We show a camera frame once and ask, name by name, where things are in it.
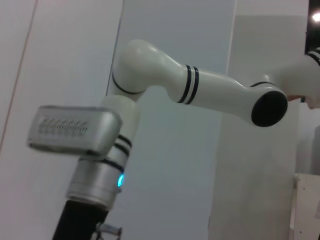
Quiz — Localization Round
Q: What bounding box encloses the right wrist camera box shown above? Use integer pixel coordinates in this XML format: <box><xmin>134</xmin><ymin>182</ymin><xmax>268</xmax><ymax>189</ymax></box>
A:
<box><xmin>26</xmin><ymin>104</ymin><xmax>124</xmax><ymax>161</ymax></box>

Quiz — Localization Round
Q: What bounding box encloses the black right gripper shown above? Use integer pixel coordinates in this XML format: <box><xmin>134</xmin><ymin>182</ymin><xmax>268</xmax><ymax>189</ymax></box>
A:
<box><xmin>51</xmin><ymin>199</ymin><xmax>111</xmax><ymax>240</ymax></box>

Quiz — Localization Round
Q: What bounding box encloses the right arm cable with connectors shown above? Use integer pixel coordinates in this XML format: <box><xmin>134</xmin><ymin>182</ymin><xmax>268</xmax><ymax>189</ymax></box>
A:
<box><xmin>95</xmin><ymin>221</ymin><xmax>124</xmax><ymax>238</ymax></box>

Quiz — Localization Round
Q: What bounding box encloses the white cabinet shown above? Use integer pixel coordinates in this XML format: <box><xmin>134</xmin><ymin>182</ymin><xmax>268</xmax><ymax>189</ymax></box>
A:
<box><xmin>289</xmin><ymin>171</ymin><xmax>320</xmax><ymax>240</ymax></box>

